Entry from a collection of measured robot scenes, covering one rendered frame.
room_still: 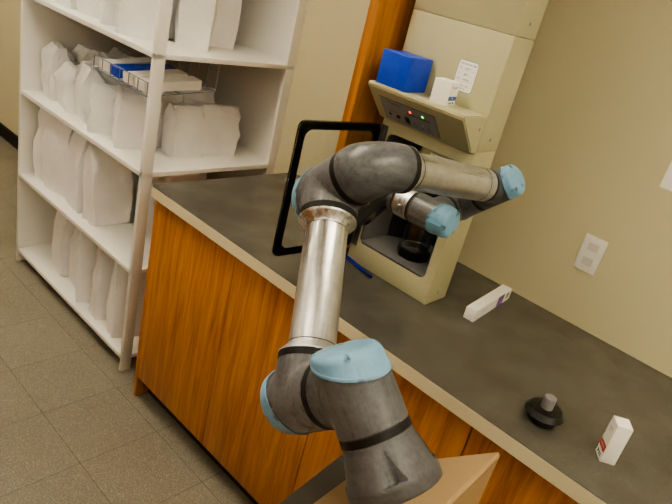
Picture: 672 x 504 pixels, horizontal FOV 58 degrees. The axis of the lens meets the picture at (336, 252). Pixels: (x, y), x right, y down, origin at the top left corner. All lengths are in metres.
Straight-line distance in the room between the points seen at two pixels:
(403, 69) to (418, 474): 1.07
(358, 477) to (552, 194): 1.33
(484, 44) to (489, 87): 0.11
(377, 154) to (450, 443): 0.76
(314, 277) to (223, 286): 0.96
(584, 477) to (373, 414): 0.64
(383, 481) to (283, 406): 0.21
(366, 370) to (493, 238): 1.31
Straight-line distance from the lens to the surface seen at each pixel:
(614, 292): 2.04
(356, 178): 1.13
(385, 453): 0.93
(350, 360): 0.91
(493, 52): 1.66
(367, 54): 1.78
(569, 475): 1.42
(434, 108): 1.61
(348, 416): 0.93
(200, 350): 2.23
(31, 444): 2.54
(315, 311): 1.08
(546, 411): 1.51
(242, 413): 2.13
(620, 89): 1.98
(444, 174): 1.25
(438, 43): 1.75
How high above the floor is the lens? 1.75
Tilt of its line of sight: 24 degrees down
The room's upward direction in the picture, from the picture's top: 14 degrees clockwise
